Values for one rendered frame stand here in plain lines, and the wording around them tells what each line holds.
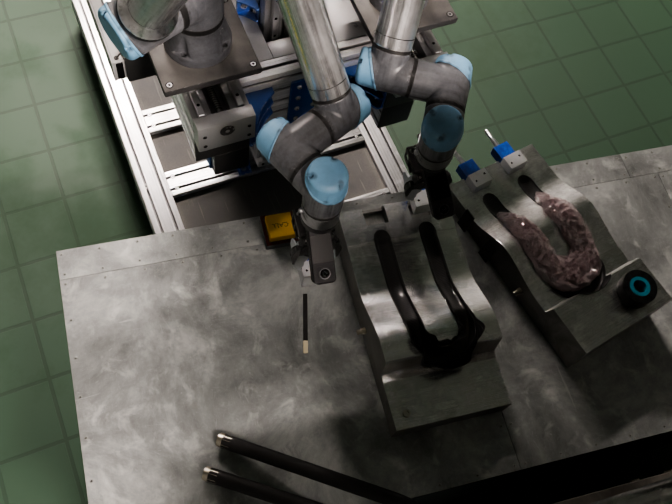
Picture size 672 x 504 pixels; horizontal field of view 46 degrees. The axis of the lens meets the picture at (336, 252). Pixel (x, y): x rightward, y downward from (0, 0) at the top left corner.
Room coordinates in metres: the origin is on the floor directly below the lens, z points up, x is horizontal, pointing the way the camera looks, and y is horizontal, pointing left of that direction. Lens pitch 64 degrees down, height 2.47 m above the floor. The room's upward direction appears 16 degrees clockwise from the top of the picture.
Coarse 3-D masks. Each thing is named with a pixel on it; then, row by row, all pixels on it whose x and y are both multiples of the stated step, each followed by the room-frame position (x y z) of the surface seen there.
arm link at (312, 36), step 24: (288, 0) 0.90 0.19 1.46; (312, 0) 0.92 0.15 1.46; (288, 24) 0.89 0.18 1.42; (312, 24) 0.90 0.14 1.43; (312, 48) 0.88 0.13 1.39; (336, 48) 0.91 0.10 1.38; (312, 72) 0.86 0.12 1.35; (336, 72) 0.88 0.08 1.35; (312, 96) 0.85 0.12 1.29; (336, 96) 0.85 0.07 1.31; (360, 96) 0.89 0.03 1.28; (336, 120) 0.83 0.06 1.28; (360, 120) 0.86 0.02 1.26
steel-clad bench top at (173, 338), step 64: (640, 192) 1.21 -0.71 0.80; (64, 256) 0.61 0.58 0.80; (128, 256) 0.65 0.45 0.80; (192, 256) 0.70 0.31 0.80; (256, 256) 0.74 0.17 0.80; (640, 256) 1.02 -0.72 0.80; (128, 320) 0.51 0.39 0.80; (192, 320) 0.55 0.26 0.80; (256, 320) 0.59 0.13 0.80; (320, 320) 0.63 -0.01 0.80; (512, 320) 0.76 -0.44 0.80; (128, 384) 0.38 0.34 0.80; (192, 384) 0.41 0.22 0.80; (256, 384) 0.45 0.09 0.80; (320, 384) 0.49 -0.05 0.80; (512, 384) 0.61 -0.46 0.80; (576, 384) 0.65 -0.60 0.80; (640, 384) 0.70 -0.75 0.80; (128, 448) 0.25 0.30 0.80; (192, 448) 0.29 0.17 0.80; (320, 448) 0.36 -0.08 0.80; (384, 448) 0.40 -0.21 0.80; (448, 448) 0.43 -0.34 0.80; (512, 448) 0.47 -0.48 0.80; (576, 448) 0.51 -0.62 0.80
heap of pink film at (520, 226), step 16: (544, 192) 1.08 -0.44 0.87; (544, 208) 1.02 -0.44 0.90; (560, 208) 1.02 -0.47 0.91; (512, 224) 0.95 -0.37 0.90; (528, 224) 0.95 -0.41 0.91; (560, 224) 0.98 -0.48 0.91; (576, 224) 0.99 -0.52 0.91; (528, 240) 0.91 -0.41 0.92; (544, 240) 0.92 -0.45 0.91; (576, 240) 0.95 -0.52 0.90; (592, 240) 0.97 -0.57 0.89; (528, 256) 0.88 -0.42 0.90; (544, 256) 0.88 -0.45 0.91; (560, 256) 0.91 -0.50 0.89; (576, 256) 0.91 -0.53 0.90; (592, 256) 0.93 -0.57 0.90; (544, 272) 0.86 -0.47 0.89; (560, 272) 0.87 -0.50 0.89; (576, 272) 0.88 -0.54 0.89; (592, 272) 0.89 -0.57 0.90; (560, 288) 0.84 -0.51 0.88; (576, 288) 0.84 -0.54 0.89
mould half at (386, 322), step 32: (352, 224) 0.84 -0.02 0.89; (384, 224) 0.86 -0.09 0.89; (416, 224) 0.89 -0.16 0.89; (448, 224) 0.91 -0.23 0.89; (352, 256) 0.77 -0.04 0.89; (416, 256) 0.81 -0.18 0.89; (448, 256) 0.83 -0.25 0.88; (352, 288) 0.72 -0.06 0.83; (384, 288) 0.71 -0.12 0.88; (416, 288) 0.73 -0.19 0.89; (384, 320) 0.63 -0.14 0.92; (448, 320) 0.66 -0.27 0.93; (480, 320) 0.68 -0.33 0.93; (384, 352) 0.55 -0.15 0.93; (416, 352) 0.57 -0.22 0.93; (480, 352) 0.64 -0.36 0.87; (384, 384) 0.51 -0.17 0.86; (416, 384) 0.53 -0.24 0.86; (448, 384) 0.55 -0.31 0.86; (480, 384) 0.57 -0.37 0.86; (416, 416) 0.46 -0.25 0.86; (448, 416) 0.48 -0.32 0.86
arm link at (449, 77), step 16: (432, 64) 1.00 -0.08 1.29; (448, 64) 1.01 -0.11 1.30; (464, 64) 1.02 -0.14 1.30; (416, 80) 0.96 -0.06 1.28; (432, 80) 0.97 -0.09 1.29; (448, 80) 0.98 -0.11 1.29; (464, 80) 0.99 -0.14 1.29; (416, 96) 0.95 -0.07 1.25; (432, 96) 0.95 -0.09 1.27; (448, 96) 0.94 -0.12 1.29; (464, 96) 0.96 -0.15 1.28; (464, 112) 0.94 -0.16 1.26
